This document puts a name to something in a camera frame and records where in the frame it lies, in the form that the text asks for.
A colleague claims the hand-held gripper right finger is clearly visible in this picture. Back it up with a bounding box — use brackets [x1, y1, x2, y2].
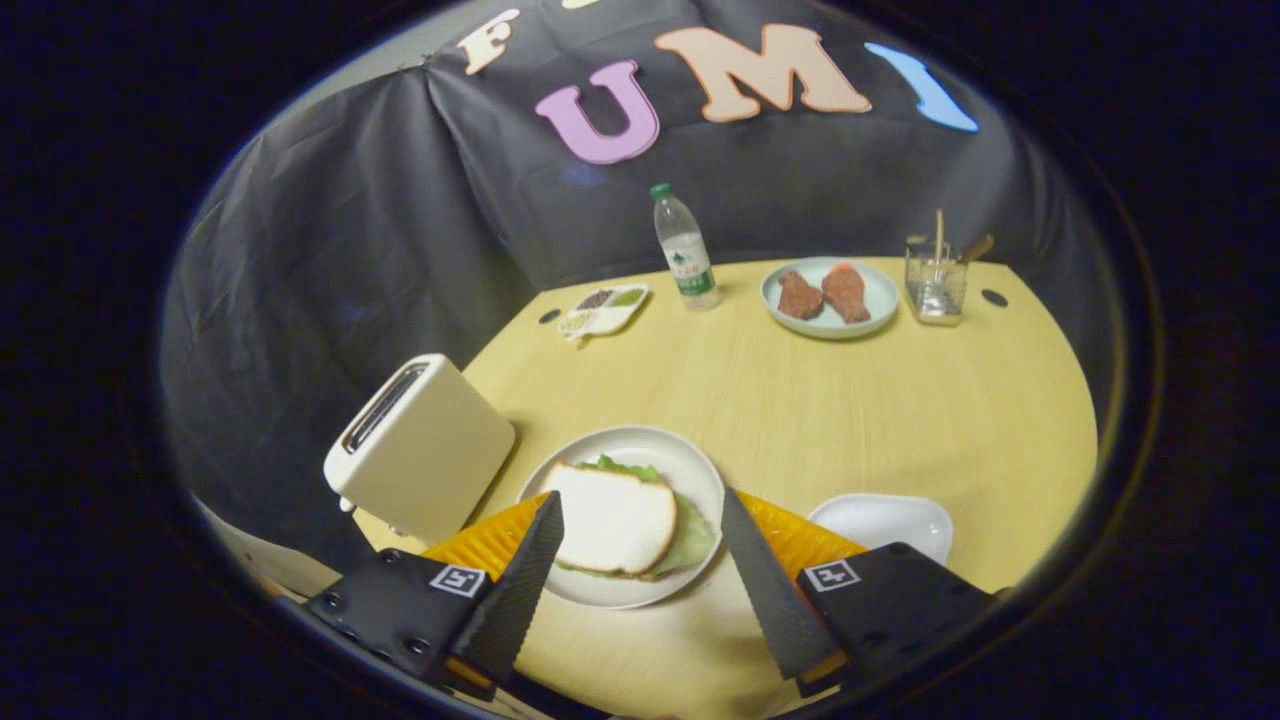
[720, 487, 999, 699]

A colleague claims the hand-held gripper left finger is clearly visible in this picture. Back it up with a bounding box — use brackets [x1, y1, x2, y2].
[300, 490, 566, 701]

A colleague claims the green lettuce leaf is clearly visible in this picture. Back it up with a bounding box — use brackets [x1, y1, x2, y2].
[555, 455, 719, 581]

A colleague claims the plain toast bread slice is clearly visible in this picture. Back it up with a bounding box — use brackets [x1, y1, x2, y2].
[540, 461, 679, 576]

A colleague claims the white rounded square plate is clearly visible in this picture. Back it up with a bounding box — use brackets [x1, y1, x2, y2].
[806, 492, 954, 567]

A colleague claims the cream white toaster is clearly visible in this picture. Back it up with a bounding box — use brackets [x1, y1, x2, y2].
[323, 353, 517, 547]

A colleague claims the round beige plate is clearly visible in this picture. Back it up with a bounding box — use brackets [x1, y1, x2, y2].
[516, 425, 726, 610]

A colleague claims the dark brown meat patty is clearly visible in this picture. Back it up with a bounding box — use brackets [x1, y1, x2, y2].
[777, 270, 825, 321]

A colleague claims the divided white condiment dish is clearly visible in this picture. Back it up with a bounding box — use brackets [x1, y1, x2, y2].
[557, 284, 651, 343]

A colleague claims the reddish brown meat patty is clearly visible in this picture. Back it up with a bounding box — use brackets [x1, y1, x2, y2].
[822, 262, 871, 325]

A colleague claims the light blue plate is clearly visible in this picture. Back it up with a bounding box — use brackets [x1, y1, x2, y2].
[760, 256, 901, 341]

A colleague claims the clear plastic water bottle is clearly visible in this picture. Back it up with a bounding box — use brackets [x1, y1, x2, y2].
[650, 182, 721, 312]

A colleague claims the black backdrop cloth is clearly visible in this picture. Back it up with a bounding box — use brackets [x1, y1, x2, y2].
[160, 0, 1116, 571]

